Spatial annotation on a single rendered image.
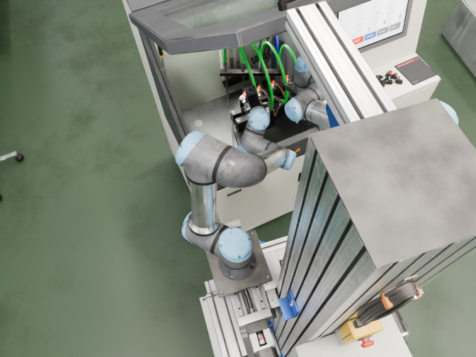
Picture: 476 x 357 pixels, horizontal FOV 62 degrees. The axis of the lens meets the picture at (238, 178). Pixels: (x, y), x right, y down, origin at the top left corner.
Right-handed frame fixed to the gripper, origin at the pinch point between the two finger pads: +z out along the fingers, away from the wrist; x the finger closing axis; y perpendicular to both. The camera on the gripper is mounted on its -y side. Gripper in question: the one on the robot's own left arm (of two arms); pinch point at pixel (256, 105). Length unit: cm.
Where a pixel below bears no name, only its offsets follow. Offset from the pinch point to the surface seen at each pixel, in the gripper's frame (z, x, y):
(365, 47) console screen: 36, 61, -7
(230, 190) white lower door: 20, -27, 39
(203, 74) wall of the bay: 35.3, -22.0, -21.7
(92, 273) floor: 55, -140, 75
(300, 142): 18.3, 15.0, 25.7
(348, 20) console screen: 22, 53, -22
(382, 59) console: 46, 71, 2
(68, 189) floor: 100, -156, 22
